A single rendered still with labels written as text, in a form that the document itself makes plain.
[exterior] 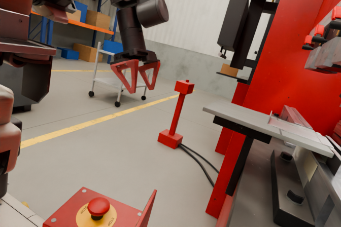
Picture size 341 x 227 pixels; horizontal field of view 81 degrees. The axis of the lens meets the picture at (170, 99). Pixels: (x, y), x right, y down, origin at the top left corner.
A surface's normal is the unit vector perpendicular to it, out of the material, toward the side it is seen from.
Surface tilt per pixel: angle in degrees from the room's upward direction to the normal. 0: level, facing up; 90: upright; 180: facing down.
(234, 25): 90
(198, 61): 90
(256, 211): 0
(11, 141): 98
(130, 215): 0
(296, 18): 90
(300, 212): 0
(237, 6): 90
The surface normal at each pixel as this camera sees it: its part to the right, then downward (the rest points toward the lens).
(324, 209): -0.43, 0.11
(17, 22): 0.89, 0.31
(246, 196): 0.25, -0.94
